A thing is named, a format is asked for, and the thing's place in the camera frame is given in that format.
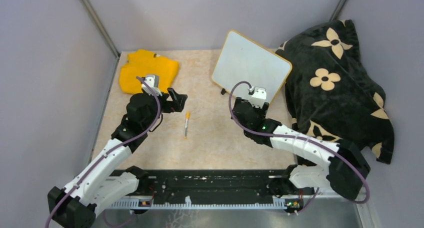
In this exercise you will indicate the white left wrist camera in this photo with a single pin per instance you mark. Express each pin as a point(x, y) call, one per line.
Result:
point(150, 85)

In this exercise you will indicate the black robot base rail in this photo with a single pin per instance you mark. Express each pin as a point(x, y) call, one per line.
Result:
point(215, 189)

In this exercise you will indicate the black floral blanket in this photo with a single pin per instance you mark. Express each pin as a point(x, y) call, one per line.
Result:
point(329, 94)

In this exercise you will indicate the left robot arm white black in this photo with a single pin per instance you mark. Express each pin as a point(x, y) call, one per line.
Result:
point(98, 186)

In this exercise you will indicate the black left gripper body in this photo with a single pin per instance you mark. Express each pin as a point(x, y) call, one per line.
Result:
point(167, 106)

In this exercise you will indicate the left corner metal post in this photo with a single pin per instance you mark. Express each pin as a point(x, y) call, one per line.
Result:
point(100, 27)

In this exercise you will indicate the right corner metal post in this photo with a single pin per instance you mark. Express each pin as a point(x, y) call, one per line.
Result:
point(338, 10)

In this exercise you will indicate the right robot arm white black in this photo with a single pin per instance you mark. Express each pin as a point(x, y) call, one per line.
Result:
point(338, 166)

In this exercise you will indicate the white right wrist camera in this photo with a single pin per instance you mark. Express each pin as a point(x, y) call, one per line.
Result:
point(257, 97)

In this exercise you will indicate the yellow framed whiteboard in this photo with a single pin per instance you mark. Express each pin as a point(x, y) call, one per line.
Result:
point(242, 59)

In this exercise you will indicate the white marker pen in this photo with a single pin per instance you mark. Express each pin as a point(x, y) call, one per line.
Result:
point(186, 125)

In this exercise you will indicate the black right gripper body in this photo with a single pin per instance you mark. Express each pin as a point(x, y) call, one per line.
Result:
point(262, 111)

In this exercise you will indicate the yellow folded cloth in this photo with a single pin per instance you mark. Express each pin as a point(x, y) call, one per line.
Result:
point(142, 63)

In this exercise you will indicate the corner metal post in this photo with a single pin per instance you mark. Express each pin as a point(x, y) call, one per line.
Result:
point(338, 10)
point(100, 27)

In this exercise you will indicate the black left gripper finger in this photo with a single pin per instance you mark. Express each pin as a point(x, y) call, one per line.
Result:
point(179, 106)
point(174, 95)

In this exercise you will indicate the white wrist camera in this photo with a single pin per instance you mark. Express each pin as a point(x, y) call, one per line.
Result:
point(257, 97)
point(150, 85)

